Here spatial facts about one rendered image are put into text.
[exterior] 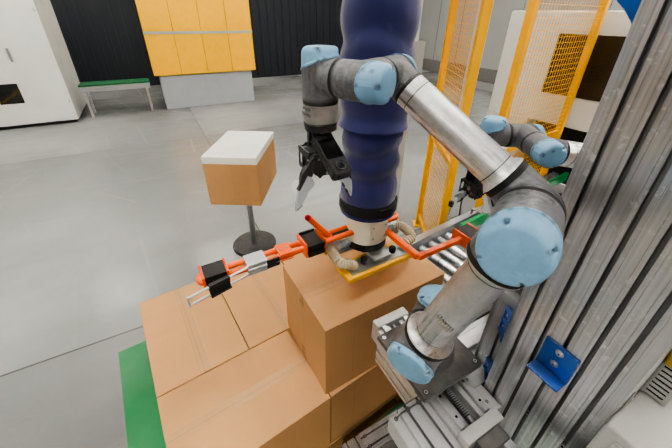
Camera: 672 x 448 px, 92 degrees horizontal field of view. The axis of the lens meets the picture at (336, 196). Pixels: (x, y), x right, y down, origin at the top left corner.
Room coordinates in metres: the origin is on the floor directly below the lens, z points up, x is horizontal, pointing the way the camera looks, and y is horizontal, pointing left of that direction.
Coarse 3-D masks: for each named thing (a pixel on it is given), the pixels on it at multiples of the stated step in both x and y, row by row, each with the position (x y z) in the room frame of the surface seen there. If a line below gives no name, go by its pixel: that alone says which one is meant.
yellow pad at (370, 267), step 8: (392, 248) 1.03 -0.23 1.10; (400, 248) 1.07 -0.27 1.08; (360, 256) 1.02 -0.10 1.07; (368, 256) 1.01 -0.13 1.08; (392, 256) 1.01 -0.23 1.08; (400, 256) 1.02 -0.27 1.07; (408, 256) 1.03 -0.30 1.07; (360, 264) 0.96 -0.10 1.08; (368, 264) 0.97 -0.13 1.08; (376, 264) 0.97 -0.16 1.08; (384, 264) 0.97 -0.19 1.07; (392, 264) 0.98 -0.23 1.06; (344, 272) 0.92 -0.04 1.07; (352, 272) 0.92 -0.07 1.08; (360, 272) 0.92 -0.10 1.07; (368, 272) 0.93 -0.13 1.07; (376, 272) 0.95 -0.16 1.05; (352, 280) 0.89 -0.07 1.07
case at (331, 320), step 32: (320, 256) 1.17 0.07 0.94; (352, 256) 1.17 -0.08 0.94; (288, 288) 1.06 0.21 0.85; (320, 288) 0.97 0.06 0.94; (352, 288) 0.97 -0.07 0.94; (384, 288) 0.97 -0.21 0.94; (416, 288) 0.98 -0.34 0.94; (288, 320) 1.09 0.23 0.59; (320, 320) 0.81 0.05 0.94; (352, 320) 0.82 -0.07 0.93; (320, 352) 0.79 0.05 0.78; (352, 352) 0.82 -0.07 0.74; (320, 384) 0.80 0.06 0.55
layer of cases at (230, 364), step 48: (192, 288) 1.34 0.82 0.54; (240, 288) 1.35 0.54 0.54; (192, 336) 1.03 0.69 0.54; (240, 336) 1.03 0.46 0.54; (288, 336) 1.04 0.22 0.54; (192, 384) 0.80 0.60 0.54; (240, 384) 0.80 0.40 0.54; (288, 384) 0.80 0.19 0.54; (384, 384) 0.93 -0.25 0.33; (192, 432) 0.62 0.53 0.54; (240, 432) 0.62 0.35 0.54; (288, 432) 0.64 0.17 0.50; (336, 432) 0.77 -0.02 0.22
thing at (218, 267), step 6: (222, 258) 0.84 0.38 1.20; (210, 264) 0.81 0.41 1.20; (216, 264) 0.81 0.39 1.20; (222, 264) 0.81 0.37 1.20; (204, 270) 0.78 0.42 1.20; (210, 270) 0.78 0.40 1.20; (216, 270) 0.78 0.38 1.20; (222, 270) 0.78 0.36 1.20; (228, 270) 0.78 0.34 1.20; (204, 276) 0.75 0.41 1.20; (210, 276) 0.75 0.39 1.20; (216, 276) 0.76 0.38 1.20; (222, 276) 0.77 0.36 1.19; (204, 282) 0.74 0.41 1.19; (210, 282) 0.75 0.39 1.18
